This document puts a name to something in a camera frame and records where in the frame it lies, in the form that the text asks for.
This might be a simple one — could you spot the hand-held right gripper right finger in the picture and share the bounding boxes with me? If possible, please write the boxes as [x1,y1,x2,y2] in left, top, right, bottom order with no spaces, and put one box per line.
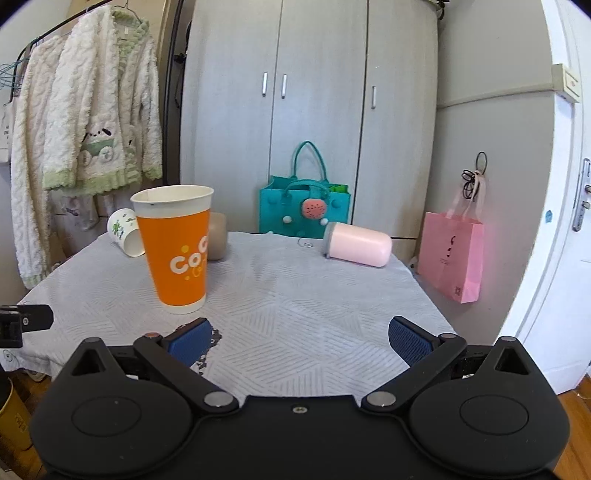
[361,316,533,413]

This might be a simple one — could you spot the beige cup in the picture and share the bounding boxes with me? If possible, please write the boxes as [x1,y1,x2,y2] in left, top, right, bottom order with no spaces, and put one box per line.
[206,212,228,262]

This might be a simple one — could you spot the pink cup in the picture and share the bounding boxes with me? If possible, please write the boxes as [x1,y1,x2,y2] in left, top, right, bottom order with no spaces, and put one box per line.
[322,222,393,268]

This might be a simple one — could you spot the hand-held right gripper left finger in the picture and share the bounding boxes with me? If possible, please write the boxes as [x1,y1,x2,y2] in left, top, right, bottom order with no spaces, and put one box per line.
[69,318,239,414]

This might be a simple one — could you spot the grey wardrobe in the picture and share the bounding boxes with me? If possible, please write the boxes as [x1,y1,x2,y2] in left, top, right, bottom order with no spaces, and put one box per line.
[179,0,439,241]

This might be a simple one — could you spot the metal door lock plate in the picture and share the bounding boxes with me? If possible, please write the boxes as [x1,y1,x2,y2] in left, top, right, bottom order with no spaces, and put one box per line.
[571,158,591,233]

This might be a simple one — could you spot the pink paper bag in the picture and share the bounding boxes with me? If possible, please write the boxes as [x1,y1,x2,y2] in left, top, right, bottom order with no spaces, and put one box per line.
[418,178,485,304]

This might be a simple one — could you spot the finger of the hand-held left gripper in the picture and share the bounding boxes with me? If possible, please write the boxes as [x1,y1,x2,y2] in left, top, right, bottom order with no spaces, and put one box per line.
[0,304,54,350]

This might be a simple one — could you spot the teal tote bag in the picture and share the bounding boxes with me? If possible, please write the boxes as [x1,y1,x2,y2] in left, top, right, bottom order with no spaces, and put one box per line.
[259,141,350,240]

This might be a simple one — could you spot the white cloth bag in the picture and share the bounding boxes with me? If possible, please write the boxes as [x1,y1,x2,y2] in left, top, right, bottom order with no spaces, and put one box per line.
[0,99,14,162]

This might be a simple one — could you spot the grey patterned tablecloth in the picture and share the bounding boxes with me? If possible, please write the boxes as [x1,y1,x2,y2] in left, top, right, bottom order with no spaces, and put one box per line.
[16,231,458,402]

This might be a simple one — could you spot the black hair ties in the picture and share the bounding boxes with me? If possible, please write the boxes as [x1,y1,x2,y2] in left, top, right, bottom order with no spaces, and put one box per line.
[461,151,489,202]

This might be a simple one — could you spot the teal wire hanger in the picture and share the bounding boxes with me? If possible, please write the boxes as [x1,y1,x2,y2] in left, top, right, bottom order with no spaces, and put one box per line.
[0,60,24,92]

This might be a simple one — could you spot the white fleece robe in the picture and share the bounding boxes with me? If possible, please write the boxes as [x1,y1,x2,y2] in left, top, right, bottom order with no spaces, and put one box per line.
[10,34,70,289]

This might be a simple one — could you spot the orange paper cup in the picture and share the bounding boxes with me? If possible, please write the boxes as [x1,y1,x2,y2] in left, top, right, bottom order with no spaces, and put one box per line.
[130,185,215,315]

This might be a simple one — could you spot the yellow bin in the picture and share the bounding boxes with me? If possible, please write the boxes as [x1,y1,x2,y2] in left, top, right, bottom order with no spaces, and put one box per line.
[0,378,33,452]

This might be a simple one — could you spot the white paper cup green print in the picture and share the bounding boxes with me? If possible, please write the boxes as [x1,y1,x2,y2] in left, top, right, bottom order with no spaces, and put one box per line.
[107,208,147,258]

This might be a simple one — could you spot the white fleece cardigan green trim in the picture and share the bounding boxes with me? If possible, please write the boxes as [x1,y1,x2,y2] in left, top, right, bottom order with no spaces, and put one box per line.
[43,4,163,195]

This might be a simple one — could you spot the white door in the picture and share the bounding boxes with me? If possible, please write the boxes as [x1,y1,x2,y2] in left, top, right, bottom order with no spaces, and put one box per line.
[501,0,591,395]

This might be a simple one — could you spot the beige wall switch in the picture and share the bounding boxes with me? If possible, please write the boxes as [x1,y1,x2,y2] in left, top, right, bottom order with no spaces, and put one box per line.
[551,64,581,104]

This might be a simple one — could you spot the white knitted cardigan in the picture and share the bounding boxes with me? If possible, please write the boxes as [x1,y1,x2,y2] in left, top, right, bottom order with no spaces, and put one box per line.
[14,0,188,185]

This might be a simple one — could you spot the grey printed garment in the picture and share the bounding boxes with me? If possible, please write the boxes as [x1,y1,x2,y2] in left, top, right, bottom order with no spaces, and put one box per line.
[50,189,112,232]

